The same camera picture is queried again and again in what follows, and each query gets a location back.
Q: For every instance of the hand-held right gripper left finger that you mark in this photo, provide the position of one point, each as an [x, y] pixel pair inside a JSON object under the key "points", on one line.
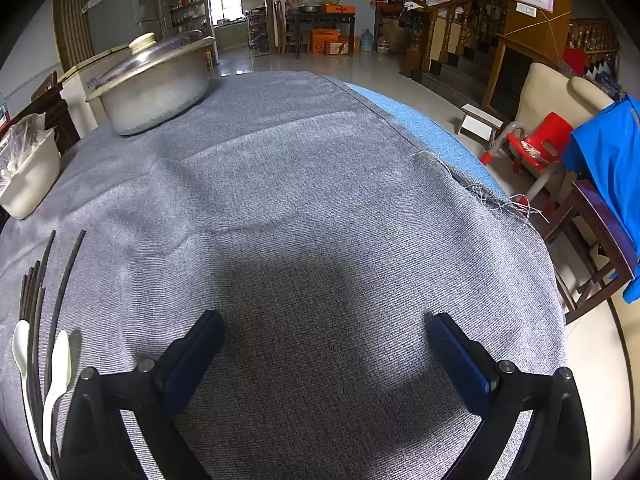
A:
{"points": [[195, 360]]}

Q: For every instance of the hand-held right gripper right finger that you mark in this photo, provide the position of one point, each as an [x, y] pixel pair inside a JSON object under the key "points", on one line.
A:
{"points": [[457, 365]]}

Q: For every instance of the white plastic spoon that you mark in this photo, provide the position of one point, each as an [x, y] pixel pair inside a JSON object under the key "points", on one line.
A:
{"points": [[21, 342], [61, 357]]}

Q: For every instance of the bunch of black chopsticks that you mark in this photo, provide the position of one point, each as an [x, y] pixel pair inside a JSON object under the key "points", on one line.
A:
{"points": [[37, 300]]}

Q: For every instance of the grey tablecloth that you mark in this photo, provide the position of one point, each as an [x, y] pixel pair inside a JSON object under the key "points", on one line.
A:
{"points": [[300, 210]]}

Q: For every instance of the dark wooden stool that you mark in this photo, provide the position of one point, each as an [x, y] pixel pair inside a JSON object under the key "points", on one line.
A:
{"points": [[600, 220]]}

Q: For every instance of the white ceramic bowl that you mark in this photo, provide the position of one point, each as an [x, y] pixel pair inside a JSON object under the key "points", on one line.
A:
{"points": [[30, 185]]}

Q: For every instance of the blue tablecloth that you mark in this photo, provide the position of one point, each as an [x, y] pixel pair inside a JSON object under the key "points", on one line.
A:
{"points": [[425, 125]]}

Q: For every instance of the small white step stool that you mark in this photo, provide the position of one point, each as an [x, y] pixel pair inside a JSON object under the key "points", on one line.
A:
{"points": [[482, 119]]}

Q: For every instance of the red plastic child chair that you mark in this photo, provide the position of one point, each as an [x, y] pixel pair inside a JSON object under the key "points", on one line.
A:
{"points": [[550, 135]]}

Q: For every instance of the blue jacket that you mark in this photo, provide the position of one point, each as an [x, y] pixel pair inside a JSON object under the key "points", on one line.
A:
{"points": [[610, 160]]}

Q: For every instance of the aluminium pot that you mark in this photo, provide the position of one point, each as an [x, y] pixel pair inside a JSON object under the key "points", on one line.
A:
{"points": [[150, 107]]}

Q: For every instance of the clear plastic bag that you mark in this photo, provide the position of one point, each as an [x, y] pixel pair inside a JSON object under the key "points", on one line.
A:
{"points": [[20, 140]]}

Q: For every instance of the dark carved wooden sideboard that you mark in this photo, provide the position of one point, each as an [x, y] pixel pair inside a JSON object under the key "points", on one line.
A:
{"points": [[55, 115]]}

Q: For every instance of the white chest freezer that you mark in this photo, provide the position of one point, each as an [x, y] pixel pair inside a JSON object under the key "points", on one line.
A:
{"points": [[75, 100]]}

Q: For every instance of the cream sofa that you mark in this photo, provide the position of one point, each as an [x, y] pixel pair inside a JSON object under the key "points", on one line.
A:
{"points": [[545, 90]]}

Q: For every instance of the aluminium pot lid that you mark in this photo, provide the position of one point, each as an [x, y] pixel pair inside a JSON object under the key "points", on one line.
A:
{"points": [[150, 65]]}

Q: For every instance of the blue water jug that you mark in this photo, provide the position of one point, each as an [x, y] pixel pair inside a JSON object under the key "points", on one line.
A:
{"points": [[367, 41]]}

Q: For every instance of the wooden stair railing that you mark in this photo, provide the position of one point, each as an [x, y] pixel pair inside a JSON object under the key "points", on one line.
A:
{"points": [[450, 20]]}

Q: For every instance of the orange cardboard carton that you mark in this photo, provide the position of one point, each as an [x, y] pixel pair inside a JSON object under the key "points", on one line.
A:
{"points": [[332, 42]]}

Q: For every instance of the wooden pillar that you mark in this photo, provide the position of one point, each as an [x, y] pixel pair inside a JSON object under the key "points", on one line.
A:
{"points": [[550, 30]]}

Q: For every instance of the shelf of pantry goods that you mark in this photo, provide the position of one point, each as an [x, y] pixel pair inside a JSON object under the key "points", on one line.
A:
{"points": [[185, 5]]}

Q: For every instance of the wooden balcony railing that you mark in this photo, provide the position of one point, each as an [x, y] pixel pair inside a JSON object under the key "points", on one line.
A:
{"points": [[592, 35]]}

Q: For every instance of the grey refrigerator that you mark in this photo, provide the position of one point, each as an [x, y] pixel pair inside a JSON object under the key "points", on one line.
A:
{"points": [[120, 10]]}

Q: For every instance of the dark wooden side table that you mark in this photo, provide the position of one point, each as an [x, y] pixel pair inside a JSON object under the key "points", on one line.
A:
{"points": [[320, 17]]}

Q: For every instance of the flat orange box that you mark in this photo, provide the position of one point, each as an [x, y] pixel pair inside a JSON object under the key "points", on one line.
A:
{"points": [[337, 9]]}

